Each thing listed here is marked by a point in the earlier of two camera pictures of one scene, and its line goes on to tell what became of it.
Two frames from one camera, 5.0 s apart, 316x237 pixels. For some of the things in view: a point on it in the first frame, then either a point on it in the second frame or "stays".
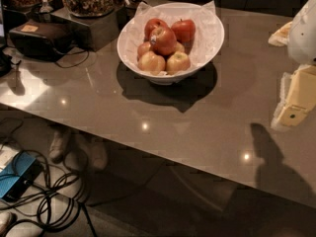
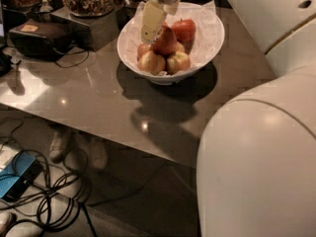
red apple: x=163 y=40 stays
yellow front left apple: x=151 y=62 stays
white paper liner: x=208 y=30 stays
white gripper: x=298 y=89 -> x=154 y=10
